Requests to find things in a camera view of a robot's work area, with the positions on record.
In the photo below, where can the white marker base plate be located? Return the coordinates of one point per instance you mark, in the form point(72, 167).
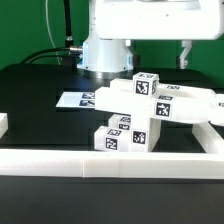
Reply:
point(76, 100)

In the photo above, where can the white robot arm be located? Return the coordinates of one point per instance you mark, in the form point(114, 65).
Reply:
point(104, 57)

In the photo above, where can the white chair seat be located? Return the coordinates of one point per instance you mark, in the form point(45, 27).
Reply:
point(145, 132)

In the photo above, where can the white chair back frame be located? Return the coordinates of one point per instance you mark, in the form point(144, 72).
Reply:
point(171, 102)

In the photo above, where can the white part left edge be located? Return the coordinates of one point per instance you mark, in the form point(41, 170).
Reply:
point(3, 124)

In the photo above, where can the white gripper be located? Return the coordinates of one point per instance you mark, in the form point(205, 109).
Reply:
point(185, 20)

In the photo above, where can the white U-shaped obstacle fence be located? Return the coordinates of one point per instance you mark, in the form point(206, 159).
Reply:
point(90, 164)

